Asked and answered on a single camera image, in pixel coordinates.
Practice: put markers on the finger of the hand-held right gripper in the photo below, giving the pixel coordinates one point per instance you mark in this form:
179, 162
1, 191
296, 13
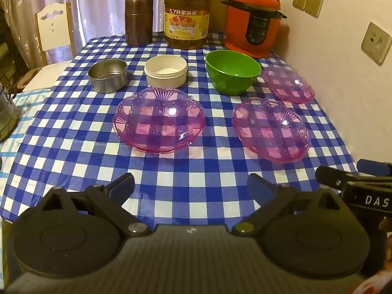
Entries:
332, 176
372, 166

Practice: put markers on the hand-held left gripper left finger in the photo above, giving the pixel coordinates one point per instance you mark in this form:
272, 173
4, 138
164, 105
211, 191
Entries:
118, 189

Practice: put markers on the stainless steel bowl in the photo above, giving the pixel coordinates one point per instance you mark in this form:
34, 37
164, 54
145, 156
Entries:
107, 79

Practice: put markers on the red electric pressure cooker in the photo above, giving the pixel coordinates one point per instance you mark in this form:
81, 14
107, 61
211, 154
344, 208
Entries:
252, 21

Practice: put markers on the white plastic bowl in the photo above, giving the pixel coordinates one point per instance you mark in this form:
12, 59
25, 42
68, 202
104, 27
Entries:
165, 73

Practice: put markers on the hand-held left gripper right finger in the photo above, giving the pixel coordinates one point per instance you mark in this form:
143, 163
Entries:
259, 187

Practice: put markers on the green plastic bowl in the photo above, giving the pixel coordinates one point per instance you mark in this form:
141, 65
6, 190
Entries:
232, 67

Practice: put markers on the light blue patterned cloth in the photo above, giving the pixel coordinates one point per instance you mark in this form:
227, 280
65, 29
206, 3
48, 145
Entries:
28, 104

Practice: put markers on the dark rack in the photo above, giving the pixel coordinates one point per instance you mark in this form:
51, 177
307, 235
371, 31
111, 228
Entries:
9, 52

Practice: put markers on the blue white checkered tablecloth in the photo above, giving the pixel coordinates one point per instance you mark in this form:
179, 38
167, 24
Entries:
190, 165

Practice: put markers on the sheer pale curtain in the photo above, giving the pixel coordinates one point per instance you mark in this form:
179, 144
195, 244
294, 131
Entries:
101, 3

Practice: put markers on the beige wall outlet plate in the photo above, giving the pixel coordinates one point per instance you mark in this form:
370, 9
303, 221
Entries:
375, 43

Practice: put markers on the large yellow-label oil bottle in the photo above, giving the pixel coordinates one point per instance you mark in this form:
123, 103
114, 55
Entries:
186, 15

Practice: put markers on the white wooden chair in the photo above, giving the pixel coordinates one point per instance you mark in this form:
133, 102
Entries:
52, 33

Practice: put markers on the purple transparent plastic plate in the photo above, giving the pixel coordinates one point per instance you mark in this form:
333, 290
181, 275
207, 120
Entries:
271, 131
289, 85
159, 122

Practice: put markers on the brown cylindrical canister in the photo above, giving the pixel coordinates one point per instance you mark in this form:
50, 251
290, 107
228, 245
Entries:
138, 21

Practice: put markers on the metal pot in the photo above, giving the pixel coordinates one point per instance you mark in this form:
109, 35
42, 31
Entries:
6, 113

